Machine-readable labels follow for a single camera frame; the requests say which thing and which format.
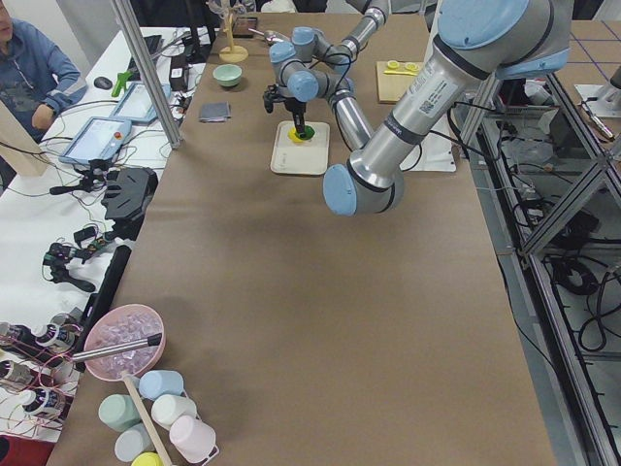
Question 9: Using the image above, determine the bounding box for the wooden stand with base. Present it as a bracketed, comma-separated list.
[207, 0, 248, 63]

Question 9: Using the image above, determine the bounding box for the teach pendant tablet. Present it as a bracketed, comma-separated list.
[110, 82, 157, 125]
[58, 116, 132, 166]

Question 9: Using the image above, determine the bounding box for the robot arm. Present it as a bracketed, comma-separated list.
[269, 1, 573, 216]
[290, 0, 393, 65]

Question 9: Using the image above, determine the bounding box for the green clamp tool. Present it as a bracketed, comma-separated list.
[111, 71, 134, 97]

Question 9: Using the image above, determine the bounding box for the yellow lemon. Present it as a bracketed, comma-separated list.
[287, 127, 309, 144]

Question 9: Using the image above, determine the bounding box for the blue cup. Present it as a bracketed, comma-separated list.
[139, 370, 184, 401]

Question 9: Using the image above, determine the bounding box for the brown cardboard piece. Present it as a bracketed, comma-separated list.
[1, 103, 48, 177]

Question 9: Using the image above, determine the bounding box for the yellow cup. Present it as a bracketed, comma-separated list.
[131, 451, 164, 466]

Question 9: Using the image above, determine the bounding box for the pink cup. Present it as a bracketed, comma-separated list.
[169, 415, 219, 464]

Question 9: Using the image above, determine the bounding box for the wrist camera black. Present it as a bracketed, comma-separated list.
[263, 84, 287, 114]

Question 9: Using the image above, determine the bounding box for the person in blue jacket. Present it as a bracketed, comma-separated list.
[1, 7, 87, 142]

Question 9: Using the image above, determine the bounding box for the white cup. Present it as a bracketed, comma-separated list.
[150, 394, 197, 430]

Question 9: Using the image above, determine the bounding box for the mint green bowl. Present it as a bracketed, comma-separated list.
[212, 64, 243, 88]

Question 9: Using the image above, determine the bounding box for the metal scoop in bowl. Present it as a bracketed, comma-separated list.
[70, 333, 164, 363]

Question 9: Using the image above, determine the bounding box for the black computer mouse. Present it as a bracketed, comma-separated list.
[93, 76, 114, 90]

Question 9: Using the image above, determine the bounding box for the aluminium frame post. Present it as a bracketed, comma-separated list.
[111, 0, 181, 150]

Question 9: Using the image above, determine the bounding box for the far teach pendant tablet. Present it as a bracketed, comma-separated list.
[110, 82, 157, 125]

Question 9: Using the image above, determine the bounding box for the green lime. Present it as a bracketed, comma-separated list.
[296, 125, 315, 141]

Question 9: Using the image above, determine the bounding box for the near teach pendant tablet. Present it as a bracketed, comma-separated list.
[58, 116, 132, 166]

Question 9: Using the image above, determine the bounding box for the black device on desk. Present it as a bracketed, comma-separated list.
[101, 167, 158, 242]

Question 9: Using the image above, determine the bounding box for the black keyboard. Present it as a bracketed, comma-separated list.
[144, 34, 163, 58]

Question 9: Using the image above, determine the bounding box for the grey folded cloth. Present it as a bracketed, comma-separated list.
[199, 102, 231, 122]

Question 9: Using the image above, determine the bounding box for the black box on desk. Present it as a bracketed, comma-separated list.
[169, 53, 189, 92]

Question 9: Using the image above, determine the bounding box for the white rabbit print tray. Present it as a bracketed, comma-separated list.
[270, 120, 330, 176]

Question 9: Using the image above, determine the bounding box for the grey cup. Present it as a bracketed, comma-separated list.
[114, 423, 155, 463]

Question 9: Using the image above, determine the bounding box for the green cup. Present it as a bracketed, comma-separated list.
[98, 394, 142, 433]

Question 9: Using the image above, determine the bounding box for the yellow plastic knife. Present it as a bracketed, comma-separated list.
[382, 69, 419, 77]

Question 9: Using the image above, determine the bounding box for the metal ice scoop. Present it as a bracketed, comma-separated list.
[249, 28, 290, 46]

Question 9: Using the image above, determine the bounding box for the bamboo cutting board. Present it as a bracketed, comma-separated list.
[376, 60, 423, 104]

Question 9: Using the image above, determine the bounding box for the wooden cup rack stick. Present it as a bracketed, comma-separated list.
[121, 372, 173, 466]

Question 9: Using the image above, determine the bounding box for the pink bowl of ice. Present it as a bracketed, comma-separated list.
[83, 304, 166, 382]

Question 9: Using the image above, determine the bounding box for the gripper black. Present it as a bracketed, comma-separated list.
[284, 97, 307, 139]

